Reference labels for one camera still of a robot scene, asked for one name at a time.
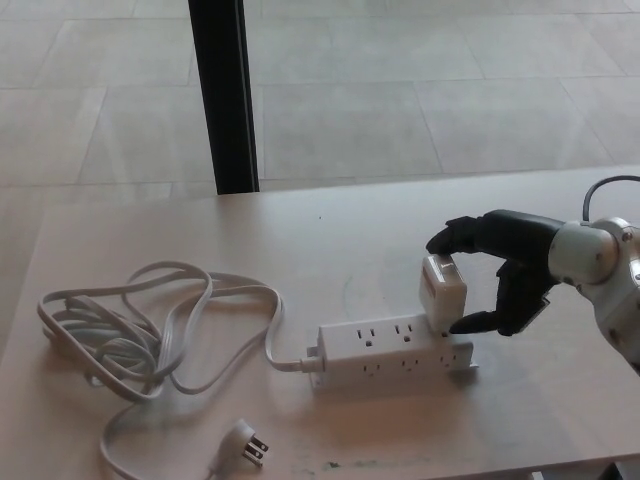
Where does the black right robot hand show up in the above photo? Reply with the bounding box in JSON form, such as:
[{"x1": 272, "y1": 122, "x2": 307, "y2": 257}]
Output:
[{"x1": 425, "y1": 209, "x2": 572, "y2": 338}]

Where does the white charger adapter plug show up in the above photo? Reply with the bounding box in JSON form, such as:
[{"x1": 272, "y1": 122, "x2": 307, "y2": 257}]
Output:
[{"x1": 415, "y1": 253, "x2": 468, "y2": 338}]

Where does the white power strip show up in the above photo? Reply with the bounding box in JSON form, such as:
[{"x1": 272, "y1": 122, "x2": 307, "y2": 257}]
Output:
[{"x1": 300, "y1": 313, "x2": 480, "y2": 394}]

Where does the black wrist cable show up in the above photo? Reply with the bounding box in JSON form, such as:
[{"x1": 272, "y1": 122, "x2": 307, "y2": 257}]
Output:
[{"x1": 583, "y1": 174, "x2": 640, "y2": 223}]

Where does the black vertical post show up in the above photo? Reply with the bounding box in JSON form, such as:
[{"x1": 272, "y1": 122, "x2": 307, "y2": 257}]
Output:
[{"x1": 188, "y1": 0, "x2": 260, "y2": 195}]

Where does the white flat power cord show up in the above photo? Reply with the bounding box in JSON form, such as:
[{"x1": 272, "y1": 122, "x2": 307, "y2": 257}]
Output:
[{"x1": 37, "y1": 258, "x2": 315, "y2": 480}]

